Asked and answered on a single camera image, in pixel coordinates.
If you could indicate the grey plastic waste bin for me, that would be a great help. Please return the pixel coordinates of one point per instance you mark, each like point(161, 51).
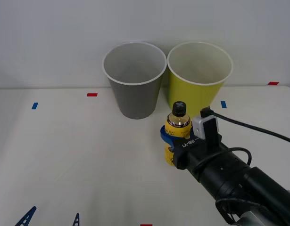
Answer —
point(136, 101)

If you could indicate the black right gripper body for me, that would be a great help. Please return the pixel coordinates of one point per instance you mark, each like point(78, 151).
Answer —
point(192, 153)

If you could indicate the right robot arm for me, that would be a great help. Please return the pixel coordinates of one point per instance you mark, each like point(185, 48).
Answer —
point(253, 188)

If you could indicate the yellow label plastic bottle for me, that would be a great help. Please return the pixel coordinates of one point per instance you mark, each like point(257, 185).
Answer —
point(177, 126)

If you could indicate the yellow-green plastic waste bin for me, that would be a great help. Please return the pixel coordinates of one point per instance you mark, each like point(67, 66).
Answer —
point(194, 94)

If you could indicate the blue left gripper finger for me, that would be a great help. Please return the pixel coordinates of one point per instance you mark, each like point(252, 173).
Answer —
point(25, 217)
point(76, 221)

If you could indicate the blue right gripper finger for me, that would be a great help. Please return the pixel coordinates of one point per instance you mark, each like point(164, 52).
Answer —
point(166, 137)

